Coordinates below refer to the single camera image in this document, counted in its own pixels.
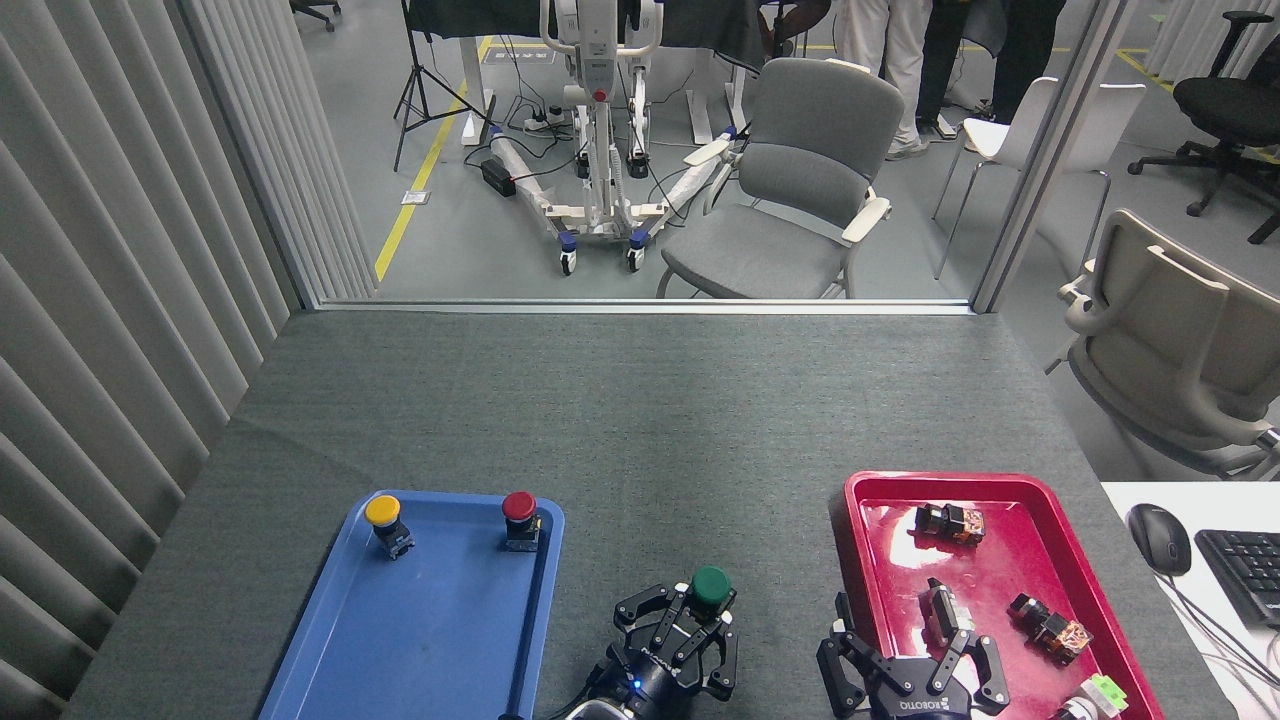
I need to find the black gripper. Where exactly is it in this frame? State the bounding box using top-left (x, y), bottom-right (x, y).
top-left (816, 591), bottom-right (1012, 720)
top-left (598, 584), bottom-right (740, 717)

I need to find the green push button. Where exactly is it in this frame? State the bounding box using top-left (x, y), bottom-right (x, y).
top-left (687, 565), bottom-right (737, 623)

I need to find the red push button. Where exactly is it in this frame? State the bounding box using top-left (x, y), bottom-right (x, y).
top-left (500, 490), bottom-right (542, 553)

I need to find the yellow push button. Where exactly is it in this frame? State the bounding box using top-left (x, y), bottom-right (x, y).
top-left (363, 493), bottom-right (416, 561)

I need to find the red plastic tray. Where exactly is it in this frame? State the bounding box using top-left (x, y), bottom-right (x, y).
top-left (829, 471), bottom-right (1166, 720)

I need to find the blue plastic tray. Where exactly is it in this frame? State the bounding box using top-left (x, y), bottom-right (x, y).
top-left (258, 489), bottom-right (566, 720)

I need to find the black computer mouse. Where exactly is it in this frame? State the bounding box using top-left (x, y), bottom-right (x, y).
top-left (1126, 502), bottom-right (1194, 578)

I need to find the black keyboard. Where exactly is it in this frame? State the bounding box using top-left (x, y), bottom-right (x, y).
top-left (1194, 527), bottom-right (1280, 630)

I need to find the beige office chair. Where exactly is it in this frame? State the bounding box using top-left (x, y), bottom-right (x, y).
top-left (1044, 208), bottom-right (1280, 482)

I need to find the grey upholstered armchair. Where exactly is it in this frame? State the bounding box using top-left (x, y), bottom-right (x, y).
top-left (656, 56), bottom-right (907, 300)

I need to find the white stand on wheels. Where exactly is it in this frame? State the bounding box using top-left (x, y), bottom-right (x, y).
top-left (488, 0), bottom-right (738, 277)

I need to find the white plastic chair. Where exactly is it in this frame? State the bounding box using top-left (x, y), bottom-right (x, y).
top-left (932, 76), bottom-right (1148, 282)

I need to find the black tripod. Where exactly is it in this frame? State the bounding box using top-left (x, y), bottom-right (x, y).
top-left (392, 0), bottom-right (493, 174)

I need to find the person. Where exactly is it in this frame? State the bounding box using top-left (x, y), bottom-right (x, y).
top-left (834, 0), bottom-right (934, 163)
top-left (918, 0), bottom-right (1069, 142)

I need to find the black office chair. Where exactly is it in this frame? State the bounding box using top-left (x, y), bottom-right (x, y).
top-left (1127, 9), bottom-right (1280, 247)

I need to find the black and white switch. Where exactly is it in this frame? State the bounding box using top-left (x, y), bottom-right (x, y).
top-left (919, 576), bottom-right (977, 648)

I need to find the black switch with orange end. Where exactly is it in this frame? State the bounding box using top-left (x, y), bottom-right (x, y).
top-left (914, 502), bottom-right (987, 547)
top-left (1006, 591), bottom-right (1094, 667)

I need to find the green and white switch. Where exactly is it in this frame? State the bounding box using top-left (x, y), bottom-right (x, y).
top-left (1054, 673), bottom-right (1130, 720)

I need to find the black mouse cable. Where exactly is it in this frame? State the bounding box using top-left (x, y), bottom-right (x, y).
top-left (1163, 574), bottom-right (1280, 693)

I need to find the silver table edge rail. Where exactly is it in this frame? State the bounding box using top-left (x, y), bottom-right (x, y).
top-left (314, 299), bottom-right (977, 317)

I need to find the silver post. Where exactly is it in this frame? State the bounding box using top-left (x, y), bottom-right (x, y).
top-left (971, 0), bottom-right (1143, 315)

